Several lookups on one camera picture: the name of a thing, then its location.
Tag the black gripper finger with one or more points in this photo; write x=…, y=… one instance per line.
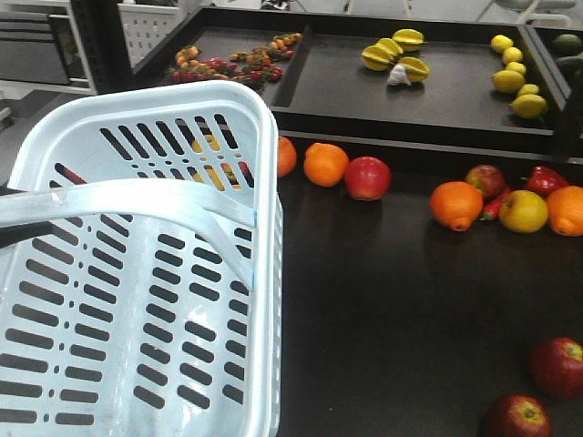
x=13, y=234
x=5, y=191

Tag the light blue plastic basket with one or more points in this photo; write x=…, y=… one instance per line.
x=154, y=306

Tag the orange fruit far left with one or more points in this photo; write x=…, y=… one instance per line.
x=325, y=164

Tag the orange fruit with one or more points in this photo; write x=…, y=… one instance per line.
x=456, y=205
x=325, y=164
x=565, y=211

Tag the bright red apple left tray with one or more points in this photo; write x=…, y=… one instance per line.
x=367, y=178

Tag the white garlic bulb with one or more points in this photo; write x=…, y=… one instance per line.
x=398, y=76

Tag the black wooden display stand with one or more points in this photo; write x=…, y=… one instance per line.
x=392, y=324

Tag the red green apple rear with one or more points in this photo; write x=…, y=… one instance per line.
x=487, y=179

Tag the red chili pepper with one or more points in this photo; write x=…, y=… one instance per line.
x=491, y=210

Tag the yellow round fruit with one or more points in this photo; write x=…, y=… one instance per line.
x=523, y=211

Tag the red bell pepper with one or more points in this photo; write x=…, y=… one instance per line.
x=544, y=181

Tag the dark red apple lower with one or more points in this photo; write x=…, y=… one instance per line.
x=517, y=415

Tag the dark red apple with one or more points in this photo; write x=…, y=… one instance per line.
x=556, y=367
x=517, y=415

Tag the orange fruit right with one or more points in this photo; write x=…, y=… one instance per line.
x=565, y=211

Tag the dark red apple upper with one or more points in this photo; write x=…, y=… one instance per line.
x=556, y=367

